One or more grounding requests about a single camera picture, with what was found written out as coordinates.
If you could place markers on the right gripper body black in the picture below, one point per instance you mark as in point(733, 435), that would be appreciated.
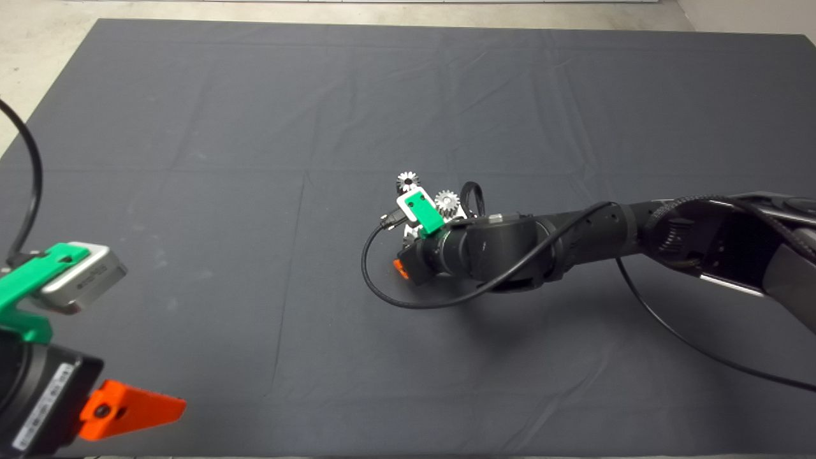
point(424, 261)

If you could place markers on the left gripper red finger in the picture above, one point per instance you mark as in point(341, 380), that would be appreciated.
point(134, 408)

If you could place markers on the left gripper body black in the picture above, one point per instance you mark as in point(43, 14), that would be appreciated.
point(44, 401)

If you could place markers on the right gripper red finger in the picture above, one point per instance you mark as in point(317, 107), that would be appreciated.
point(400, 268)

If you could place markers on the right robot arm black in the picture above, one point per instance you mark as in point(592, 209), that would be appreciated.
point(510, 255)

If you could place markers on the small steel gear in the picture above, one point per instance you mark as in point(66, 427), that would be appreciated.
point(408, 180)
point(447, 203)

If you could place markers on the dark grey table cloth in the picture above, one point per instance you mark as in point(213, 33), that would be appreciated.
point(255, 159)

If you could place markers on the right green camera mount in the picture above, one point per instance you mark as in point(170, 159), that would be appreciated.
point(426, 213)

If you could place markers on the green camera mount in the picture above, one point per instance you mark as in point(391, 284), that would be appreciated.
point(32, 274)
point(426, 213)

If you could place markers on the right white camera box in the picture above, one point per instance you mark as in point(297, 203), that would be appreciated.
point(403, 205)

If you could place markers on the left green camera mount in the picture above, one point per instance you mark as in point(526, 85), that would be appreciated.
point(32, 274)

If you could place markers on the left silver camera box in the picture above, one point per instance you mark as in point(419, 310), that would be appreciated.
point(89, 280)

